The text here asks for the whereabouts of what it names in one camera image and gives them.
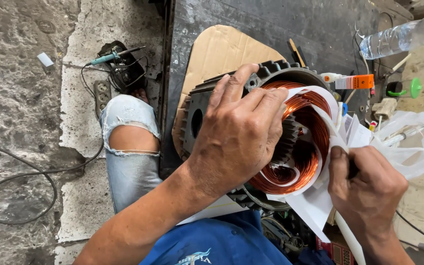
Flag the heap of dark motor parts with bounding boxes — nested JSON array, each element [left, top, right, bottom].
[[259, 209, 317, 256]]

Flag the black motor stator copper windings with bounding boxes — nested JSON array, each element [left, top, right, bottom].
[[180, 60, 337, 212]]

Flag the small wooden block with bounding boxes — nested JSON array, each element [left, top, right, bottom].
[[371, 97, 398, 121]]

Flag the clear plastic bag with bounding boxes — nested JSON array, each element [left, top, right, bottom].
[[370, 110, 424, 181]]

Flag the clear plastic water bottle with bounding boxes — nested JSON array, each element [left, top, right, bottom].
[[359, 9, 424, 60]]

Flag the person's right hand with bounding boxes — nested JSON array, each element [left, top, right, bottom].
[[328, 146, 409, 240]]

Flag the person's left hand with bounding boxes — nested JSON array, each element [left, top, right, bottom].
[[188, 63, 290, 198]]

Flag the teal soldering iron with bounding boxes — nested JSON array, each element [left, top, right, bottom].
[[85, 46, 146, 67]]

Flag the white glue tube orange label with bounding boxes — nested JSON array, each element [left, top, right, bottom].
[[320, 72, 375, 91]]

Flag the small white block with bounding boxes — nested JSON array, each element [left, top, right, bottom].
[[37, 52, 55, 69]]

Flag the white insulation paper sheet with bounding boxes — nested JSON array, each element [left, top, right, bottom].
[[260, 85, 374, 243]]

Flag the white plastic tube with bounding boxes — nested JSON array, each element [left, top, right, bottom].
[[334, 211, 367, 265]]

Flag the thin white wire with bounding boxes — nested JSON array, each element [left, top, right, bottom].
[[353, 21, 371, 75]]

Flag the person's ripped jeans leg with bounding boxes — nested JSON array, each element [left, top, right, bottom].
[[99, 94, 163, 214]]

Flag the red cardboard box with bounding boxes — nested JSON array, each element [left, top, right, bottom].
[[315, 236, 356, 265]]

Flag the person's blue shirt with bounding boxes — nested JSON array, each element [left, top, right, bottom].
[[139, 210, 294, 265]]

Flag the grey power strip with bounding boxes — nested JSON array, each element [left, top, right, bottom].
[[93, 80, 112, 119]]

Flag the long black floor cable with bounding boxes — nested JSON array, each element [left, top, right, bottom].
[[0, 140, 105, 225]]

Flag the brown cardboard sheet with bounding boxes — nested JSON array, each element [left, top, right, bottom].
[[172, 25, 287, 157]]

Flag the black cup green lid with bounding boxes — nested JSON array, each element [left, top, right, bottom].
[[386, 78, 423, 99]]

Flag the thin black cable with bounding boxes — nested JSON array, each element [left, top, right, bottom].
[[395, 210, 424, 248]]

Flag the person's bare foot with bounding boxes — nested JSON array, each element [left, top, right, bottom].
[[130, 88, 149, 105]]

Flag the wooden stick tool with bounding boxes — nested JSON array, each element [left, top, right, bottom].
[[288, 38, 307, 68]]

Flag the flat white paper sheet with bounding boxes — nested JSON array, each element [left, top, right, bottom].
[[176, 194, 250, 226]]

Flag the black soldering iron stand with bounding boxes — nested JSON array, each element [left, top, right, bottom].
[[97, 40, 149, 94]]

